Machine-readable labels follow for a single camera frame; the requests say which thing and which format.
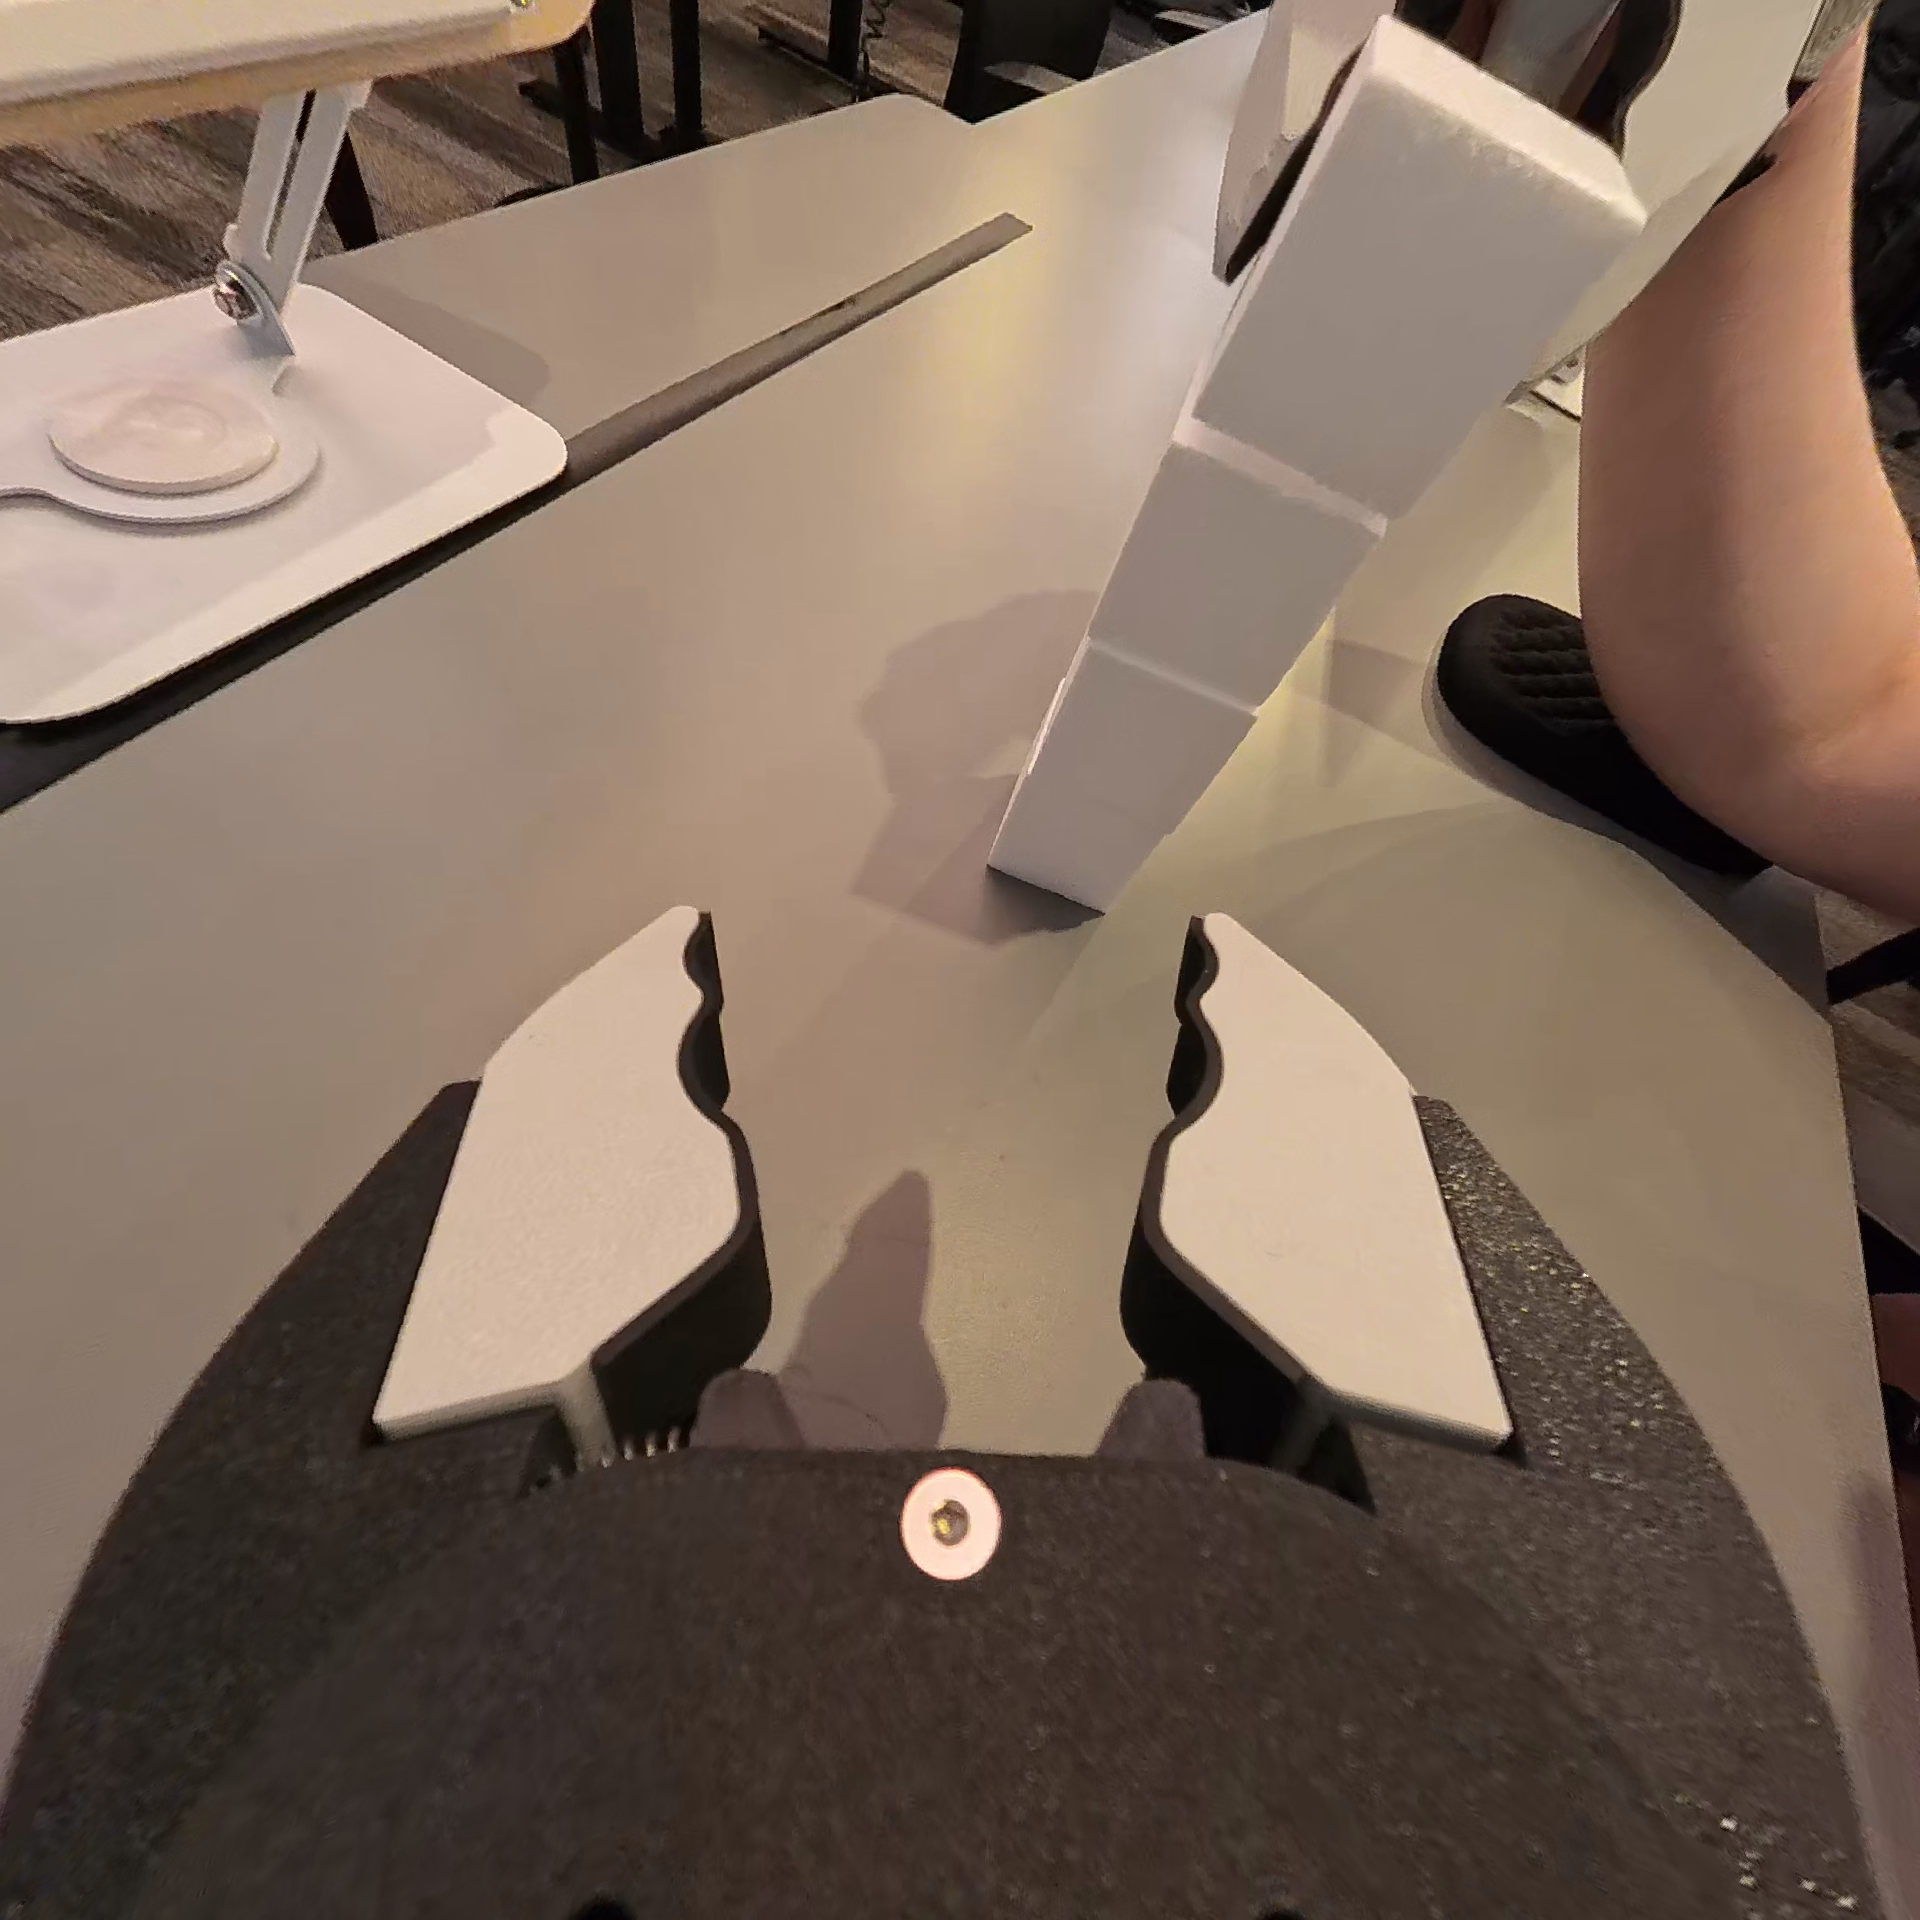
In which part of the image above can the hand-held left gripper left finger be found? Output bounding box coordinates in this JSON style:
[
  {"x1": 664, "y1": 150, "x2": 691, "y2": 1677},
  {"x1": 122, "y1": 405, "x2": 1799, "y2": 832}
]
[{"x1": 370, "y1": 906, "x2": 770, "y2": 1479}]

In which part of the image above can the person's right forearm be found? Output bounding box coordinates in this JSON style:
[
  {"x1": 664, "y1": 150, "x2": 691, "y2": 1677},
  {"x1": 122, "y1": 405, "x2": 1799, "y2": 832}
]
[{"x1": 1575, "y1": 29, "x2": 1920, "y2": 916}]

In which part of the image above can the black padded wrist rest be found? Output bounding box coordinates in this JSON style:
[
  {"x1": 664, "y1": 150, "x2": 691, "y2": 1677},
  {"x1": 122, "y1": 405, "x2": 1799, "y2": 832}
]
[{"x1": 1436, "y1": 592, "x2": 1779, "y2": 879}]

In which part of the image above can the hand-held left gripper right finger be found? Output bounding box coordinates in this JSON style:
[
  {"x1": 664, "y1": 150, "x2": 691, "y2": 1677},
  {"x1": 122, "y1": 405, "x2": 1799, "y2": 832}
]
[{"x1": 1122, "y1": 912, "x2": 1514, "y2": 1479}]

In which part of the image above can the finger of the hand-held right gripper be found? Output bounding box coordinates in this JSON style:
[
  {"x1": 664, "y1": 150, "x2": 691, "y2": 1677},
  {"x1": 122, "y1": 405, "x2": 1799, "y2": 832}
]
[
  {"x1": 1510, "y1": 0, "x2": 1826, "y2": 417},
  {"x1": 1211, "y1": 0, "x2": 1390, "y2": 288}
]

